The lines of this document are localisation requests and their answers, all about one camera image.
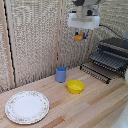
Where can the blue cup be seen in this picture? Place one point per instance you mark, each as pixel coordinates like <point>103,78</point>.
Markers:
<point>60,74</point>

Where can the yellow bowl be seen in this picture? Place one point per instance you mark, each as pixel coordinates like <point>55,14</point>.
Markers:
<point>75,86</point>

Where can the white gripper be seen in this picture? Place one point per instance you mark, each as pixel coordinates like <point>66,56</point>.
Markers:
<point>84,21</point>

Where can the black dish rack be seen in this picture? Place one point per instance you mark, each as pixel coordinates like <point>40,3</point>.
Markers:
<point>110,58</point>

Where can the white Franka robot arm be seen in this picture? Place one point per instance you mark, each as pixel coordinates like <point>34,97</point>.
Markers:
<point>86,6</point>

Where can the white patterned plate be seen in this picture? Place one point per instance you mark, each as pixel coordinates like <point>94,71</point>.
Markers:
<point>27,107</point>

